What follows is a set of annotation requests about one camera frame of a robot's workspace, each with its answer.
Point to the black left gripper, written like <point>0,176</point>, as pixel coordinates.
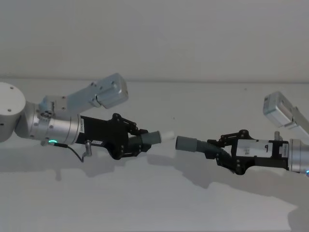
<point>101,131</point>

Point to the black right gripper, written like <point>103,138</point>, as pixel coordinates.
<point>260,154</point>

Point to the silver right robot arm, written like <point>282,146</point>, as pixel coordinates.
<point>298,154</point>

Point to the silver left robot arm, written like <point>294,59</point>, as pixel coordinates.
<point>60,128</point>

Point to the white table cloth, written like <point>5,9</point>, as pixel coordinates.
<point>144,193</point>

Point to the white curtain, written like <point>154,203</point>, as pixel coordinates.
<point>154,36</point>

